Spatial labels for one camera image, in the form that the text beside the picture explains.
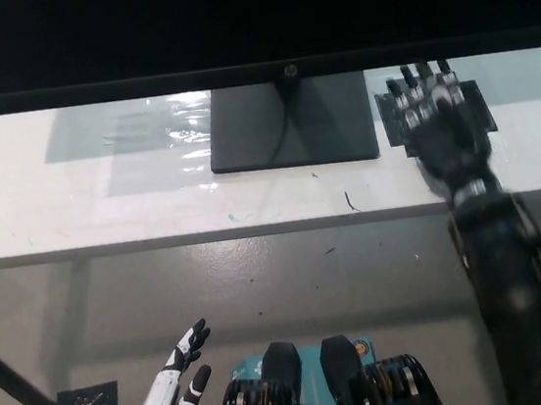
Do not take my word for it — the black metal table leg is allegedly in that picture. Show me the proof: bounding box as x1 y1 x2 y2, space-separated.
0 320 75 405

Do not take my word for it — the black HP computer monitor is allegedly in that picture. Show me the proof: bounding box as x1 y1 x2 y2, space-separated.
0 0 541 205

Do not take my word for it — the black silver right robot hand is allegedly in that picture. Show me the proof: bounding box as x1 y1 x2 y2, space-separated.
383 53 502 206

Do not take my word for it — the clear plastic film sheet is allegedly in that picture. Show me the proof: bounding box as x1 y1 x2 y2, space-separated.
39 89 224 212

